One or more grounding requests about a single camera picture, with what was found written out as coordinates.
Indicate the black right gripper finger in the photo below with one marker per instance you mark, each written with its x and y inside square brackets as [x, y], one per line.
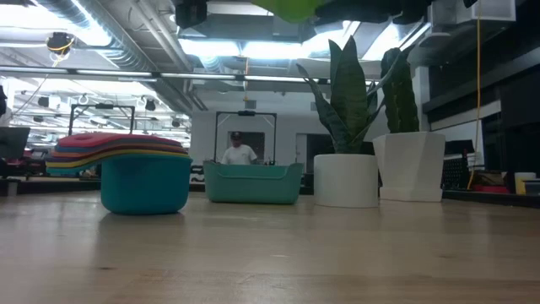
[358, 13]

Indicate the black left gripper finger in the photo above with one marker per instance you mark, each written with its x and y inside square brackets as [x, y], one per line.
[191, 12]

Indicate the lime green measuring cup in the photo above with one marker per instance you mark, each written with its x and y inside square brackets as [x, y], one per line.
[291, 10]

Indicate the teal measuring cup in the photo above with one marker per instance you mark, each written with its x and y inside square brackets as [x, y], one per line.
[143, 186]

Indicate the blue measuring cup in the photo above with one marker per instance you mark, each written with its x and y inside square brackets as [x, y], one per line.
[61, 148]

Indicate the yellow measuring cup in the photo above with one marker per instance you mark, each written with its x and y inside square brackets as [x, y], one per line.
[59, 164]

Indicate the teal plastic basket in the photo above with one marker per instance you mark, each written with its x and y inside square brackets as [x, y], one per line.
[253, 188]

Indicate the green snake plant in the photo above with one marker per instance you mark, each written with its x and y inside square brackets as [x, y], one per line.
[348, 97]

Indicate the green cactus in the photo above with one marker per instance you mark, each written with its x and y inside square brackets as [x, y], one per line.
[401, 97]

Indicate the white hexagonal plant pot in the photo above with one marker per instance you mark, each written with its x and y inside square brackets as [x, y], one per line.
[413, 160]

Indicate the person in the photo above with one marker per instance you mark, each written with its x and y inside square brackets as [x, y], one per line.
[238, 156]

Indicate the black perforated panel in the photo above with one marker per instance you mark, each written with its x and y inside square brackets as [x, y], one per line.
[457, 173]

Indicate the white round plant pot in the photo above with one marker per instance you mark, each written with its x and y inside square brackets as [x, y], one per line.
[346, 181]

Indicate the flat red object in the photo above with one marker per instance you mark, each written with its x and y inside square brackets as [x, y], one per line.
[489, 188]

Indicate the black monitor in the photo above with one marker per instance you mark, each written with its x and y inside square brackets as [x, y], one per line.
[12, 143]

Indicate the black background rig frame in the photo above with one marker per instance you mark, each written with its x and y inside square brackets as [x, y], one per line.
[246, 113]
[101, 106]

